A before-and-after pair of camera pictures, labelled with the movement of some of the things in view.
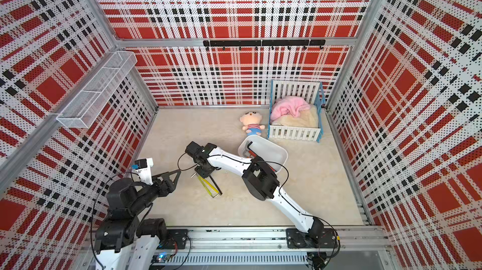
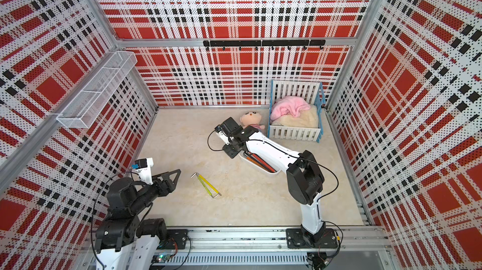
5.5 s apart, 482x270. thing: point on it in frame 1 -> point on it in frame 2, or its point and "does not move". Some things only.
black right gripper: x=201 y=172 -> x=230 y=151
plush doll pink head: x=251 y=120 does not move
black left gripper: x=170 y=187 does not move
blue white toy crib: x=296 y=108 does not move
